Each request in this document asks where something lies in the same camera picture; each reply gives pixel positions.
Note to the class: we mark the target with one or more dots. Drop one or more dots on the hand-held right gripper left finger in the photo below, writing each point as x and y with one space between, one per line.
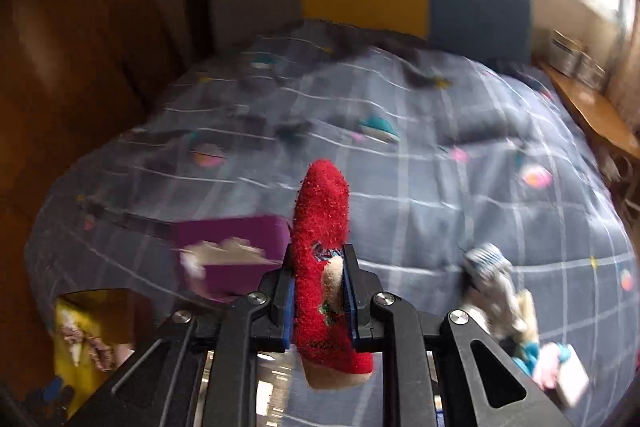
286 307

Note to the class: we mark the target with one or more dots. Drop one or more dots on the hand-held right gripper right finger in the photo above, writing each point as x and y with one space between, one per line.
351 307

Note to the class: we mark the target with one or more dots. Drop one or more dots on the red fuzzy sock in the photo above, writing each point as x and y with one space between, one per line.
320 217

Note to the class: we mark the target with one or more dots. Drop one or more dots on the purple box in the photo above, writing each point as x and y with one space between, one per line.
225 227

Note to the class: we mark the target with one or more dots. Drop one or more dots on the grey grid printed blanket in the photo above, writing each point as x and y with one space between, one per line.
425 187

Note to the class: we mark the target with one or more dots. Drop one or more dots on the grey sock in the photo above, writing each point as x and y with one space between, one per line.
495 307

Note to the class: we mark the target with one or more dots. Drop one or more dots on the blue white striped sock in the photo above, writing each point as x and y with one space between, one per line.
487 259

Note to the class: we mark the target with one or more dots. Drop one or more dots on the yellow printed bag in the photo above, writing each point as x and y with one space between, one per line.
70 357

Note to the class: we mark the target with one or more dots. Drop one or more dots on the pale pink pouch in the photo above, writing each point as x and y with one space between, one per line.
575 377

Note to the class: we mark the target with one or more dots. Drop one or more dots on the wooden chair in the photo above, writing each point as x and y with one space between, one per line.
622 187

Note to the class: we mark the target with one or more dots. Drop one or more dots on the wooden desk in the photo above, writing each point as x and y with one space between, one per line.
590 112

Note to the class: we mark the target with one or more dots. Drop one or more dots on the wooden wardrobe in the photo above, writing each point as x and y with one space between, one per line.
75 57

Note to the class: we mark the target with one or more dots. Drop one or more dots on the pale patterned curtain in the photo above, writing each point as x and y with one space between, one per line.
627 72

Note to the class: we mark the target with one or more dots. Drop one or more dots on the black bed frame post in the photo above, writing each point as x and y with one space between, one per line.
200 7

